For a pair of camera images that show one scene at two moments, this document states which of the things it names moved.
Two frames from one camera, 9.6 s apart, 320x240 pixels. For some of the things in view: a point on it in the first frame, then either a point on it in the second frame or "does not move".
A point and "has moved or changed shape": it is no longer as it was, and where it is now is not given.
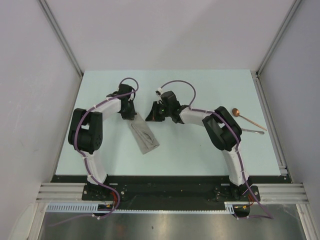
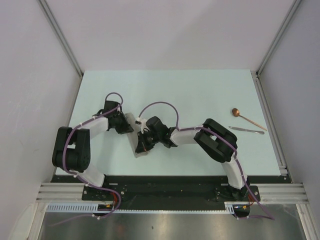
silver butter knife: x=253 y=131 does not move
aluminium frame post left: x=49 y=13 does not move
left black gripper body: x=130 y=109 → x=119 y=122
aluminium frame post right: x=295 y=4 does not move
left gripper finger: x=131 y=117 → x=122 y=131
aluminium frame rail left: x=60 y=192 does not move
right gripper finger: x=160 y=117 → x=147 y=147
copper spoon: x=235 y=112 does not move
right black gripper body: x=161 y=109 → x=151 y=138
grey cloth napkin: x=143 y=134 has moved or changed shape
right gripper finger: x=151 y=116 → x=140 y=146
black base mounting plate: x=137 y=193 does not move
